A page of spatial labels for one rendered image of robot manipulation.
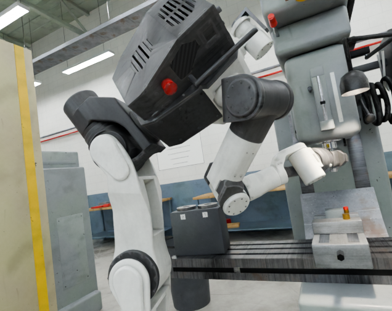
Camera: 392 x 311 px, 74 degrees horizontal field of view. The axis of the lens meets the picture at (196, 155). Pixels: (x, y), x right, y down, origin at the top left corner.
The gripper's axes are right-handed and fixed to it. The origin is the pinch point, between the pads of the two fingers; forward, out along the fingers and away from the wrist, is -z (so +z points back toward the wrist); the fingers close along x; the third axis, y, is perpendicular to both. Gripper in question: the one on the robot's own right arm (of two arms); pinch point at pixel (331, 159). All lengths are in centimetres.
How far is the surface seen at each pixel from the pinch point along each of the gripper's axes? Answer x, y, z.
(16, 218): 156, 9, 74
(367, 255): -10.7, 27.9, 17.6
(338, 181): 11.3, 10.7, -35.5
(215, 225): 41, 20, 23
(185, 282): 171, 96, -58
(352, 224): -5.0, 21.8, 7.1
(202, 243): 47, 27, 26
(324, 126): -4.0, -10.7, 12.6
